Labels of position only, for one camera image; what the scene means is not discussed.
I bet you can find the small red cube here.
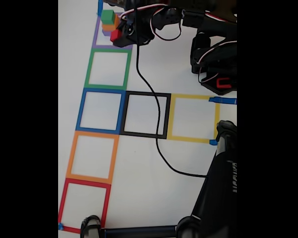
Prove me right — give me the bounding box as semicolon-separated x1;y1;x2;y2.
110;29;122;42

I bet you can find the orange cube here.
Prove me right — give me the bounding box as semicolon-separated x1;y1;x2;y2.
101;13;121;32

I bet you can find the green cube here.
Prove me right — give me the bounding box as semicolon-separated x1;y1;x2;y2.
100;9;115;25

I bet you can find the long blue tape strip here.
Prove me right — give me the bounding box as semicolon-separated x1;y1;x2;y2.
208;97;237;105

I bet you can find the black tripod stand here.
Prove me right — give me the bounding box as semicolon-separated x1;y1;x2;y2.
79;120;237;238

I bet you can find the black camera cable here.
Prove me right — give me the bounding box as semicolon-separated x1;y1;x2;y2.
135;7;210;178

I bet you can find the red square frame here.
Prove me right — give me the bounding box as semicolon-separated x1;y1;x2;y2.
58;178;112;234

